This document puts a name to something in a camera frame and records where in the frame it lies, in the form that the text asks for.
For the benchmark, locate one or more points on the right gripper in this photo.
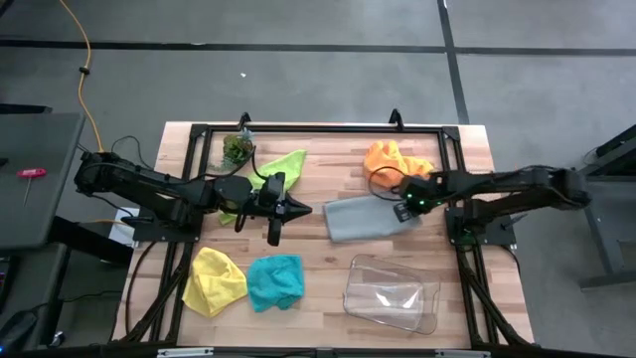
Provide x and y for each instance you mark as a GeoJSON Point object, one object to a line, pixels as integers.
{"type": "Point", "coordinates": [422, 191]}

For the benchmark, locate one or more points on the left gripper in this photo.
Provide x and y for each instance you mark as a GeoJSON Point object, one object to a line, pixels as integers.
{"type": "Point", "coordinates": [273, 214]}

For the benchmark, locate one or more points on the grey microfiber towel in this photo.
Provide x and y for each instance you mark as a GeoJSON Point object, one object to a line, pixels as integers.
{"type": "Point", "coordinates": [363, 219]}

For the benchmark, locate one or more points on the lime green microfiber towel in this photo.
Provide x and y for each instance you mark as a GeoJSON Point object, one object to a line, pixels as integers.
{"type": "Point", "coordinates": [285, 166]}

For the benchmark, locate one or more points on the orange microfiber towel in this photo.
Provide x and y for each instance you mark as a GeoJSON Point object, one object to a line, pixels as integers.
{"type": "Point", "coordinates": [387, 159]}

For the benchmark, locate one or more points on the teal microfiber towel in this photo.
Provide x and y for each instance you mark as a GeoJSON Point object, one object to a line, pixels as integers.
{"type": "Point", "coordinates": [275, 283]}

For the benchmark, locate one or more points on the clear plastic bin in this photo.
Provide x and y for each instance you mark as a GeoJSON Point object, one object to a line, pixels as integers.
{"type": "Point", "coordinates": [392, 298]}

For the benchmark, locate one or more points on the yellow microfiber towel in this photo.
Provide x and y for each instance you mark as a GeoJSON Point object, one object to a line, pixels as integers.
{"type": "Point", "coordinates": [213, 283]}

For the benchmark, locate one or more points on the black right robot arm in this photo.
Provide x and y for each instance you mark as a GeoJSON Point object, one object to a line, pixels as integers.
{"type": "Point", "coordinates": [497, 181]}

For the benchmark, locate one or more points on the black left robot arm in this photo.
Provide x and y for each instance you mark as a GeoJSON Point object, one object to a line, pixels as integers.
{"type": "Point", "coordinates": [149, 186]}

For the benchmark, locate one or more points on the small green potted plant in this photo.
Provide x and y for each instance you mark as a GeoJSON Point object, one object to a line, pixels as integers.
{"type": "Point", "coordinates": [237, 149]}

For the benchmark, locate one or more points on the white paper sheet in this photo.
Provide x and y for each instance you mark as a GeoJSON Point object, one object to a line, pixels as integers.
{"type": "Point", "coordinates": [121, 233]}

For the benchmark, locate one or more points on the grey metal stand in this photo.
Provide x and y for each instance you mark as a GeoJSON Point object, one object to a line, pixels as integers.
{"type": "Point", "coordinates": [605, 238]}

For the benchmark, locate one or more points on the grey side table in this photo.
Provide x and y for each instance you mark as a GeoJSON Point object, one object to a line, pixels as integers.
{"type": "Point", "coordinates": [45, 149]}

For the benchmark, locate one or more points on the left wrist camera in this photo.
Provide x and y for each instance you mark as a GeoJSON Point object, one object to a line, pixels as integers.
{"type": "Point", "coordinates": [273, 186]}

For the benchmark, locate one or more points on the black aluminium table frame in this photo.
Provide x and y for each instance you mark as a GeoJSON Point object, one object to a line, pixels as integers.
{"type": "Point", "coordinates": [323, 128]}

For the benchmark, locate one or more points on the black frame bracket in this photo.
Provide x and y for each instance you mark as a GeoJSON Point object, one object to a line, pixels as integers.
{"type": "Point", "coordinates": [243, 122]}
{"type": "Point", "coordinates": [396, 121]}

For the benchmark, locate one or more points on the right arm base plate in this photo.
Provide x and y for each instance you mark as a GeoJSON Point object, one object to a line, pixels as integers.
{"type": "Point", "coordinates": [502, 233]}

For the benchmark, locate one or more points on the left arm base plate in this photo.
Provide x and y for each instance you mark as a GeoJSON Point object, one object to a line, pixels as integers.
{"type": "Point", "coordinates": [164, 233]}

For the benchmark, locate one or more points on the silver metal bracket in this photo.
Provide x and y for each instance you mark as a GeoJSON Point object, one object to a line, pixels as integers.
{"type": "Point", "coordinates": [462, 354]}
{"type": "Point", "coordinates": [184, 353]}

